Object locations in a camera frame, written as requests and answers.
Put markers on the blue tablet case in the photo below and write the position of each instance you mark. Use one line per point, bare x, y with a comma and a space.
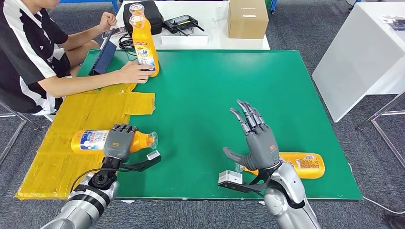
102, 60

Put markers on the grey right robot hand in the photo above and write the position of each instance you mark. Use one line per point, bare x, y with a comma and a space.
262, 148

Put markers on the black carry case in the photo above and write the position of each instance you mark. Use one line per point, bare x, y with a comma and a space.
153, 14

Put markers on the metal chair frame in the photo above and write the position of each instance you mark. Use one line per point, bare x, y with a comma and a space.
9, 114

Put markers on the black handheld controller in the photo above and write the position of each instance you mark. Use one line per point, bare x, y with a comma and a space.
182, 23

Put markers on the orange detergent bottle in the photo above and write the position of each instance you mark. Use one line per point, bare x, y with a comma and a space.
136, 9
307, 167
85, 142
144, 44

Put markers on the brown cardboard box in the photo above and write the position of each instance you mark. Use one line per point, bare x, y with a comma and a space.
247, 22

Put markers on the person's right hand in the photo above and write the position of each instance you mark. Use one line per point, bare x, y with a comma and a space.
136, 72

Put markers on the smartphone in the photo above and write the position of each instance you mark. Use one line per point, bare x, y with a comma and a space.
115, 31

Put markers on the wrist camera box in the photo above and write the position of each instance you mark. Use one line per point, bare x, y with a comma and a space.
231, 178
148, 159

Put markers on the black floor object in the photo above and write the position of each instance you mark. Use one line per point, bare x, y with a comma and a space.
395, 222

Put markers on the white table with metal legs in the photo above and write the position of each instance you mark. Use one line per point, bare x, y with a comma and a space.
354, 63

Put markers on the printed brochure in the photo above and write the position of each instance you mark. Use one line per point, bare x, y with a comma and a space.
395, 23

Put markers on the yellow taped cardboard sheet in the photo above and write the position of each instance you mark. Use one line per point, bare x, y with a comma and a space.
63, 164

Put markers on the green table mat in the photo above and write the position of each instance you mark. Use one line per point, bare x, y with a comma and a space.
221, 94

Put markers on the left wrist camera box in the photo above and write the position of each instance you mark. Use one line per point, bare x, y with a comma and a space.
148, 159

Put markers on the person's left hand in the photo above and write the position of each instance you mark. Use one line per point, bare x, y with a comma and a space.
108, 20

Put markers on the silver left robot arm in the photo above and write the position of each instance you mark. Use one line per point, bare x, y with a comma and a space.
85, 199

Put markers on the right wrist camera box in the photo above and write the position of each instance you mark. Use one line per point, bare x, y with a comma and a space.
231, 178

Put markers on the blue metal shelving rack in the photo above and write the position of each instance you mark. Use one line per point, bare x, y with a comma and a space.
115, 3

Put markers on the person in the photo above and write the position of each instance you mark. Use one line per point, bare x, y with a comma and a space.
22, 63

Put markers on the person's left forearm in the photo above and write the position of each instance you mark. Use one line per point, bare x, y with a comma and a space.
80, 36

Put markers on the long white table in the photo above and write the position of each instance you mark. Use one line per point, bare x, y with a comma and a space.
215, 19

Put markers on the person's right forearm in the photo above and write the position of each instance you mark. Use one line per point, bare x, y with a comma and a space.
82, 83

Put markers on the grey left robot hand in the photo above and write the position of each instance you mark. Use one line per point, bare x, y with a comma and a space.
118, 143

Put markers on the green plastic crate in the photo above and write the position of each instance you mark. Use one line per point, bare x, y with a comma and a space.
268, 4

